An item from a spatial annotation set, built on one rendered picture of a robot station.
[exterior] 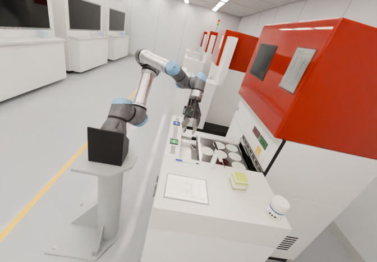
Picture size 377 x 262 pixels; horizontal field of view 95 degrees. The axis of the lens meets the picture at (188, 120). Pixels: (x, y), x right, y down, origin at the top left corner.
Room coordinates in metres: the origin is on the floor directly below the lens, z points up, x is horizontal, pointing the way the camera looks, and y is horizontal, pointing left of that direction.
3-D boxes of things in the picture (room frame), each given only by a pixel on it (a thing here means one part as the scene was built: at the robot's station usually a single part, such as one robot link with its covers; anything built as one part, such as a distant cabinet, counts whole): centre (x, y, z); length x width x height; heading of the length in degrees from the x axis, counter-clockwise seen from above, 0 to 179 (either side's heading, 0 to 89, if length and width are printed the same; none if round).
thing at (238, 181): (0.71, -0.34, 1.00); 0.07 x 0.07 x 0.07; 10
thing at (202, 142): (1.07, -0.30, 0.90); 0.34 x 0.34 x 0.01; 6
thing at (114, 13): (7.14, 3.85, 1.00); 1.80 x 1.08 x 2.00; 6
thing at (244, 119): (1.29, -0.50, 1.02); 0.81 x 0.03 x 0.40; 6
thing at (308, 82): (1.32, -0.81, 1.52); 0.81 x 0.75 x 0.60; 6
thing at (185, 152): (1.02, -0.04, 0.87); 0.36 x 0.08 x 0.03; 6
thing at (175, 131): (1.09, 0.07, 0.89); 0.55 x 0.09 x 0.14; 6
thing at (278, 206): (0.59, -0.50, 1.01); 0.07 x 0.07 x 0.10
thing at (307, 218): (1.32, -0.84, 0.41); 0.82 x 0.70 x 0.82; 6
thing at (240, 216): (0.68, -0.24, 0.89); 0.62 x 0.35 x 0.14; 96
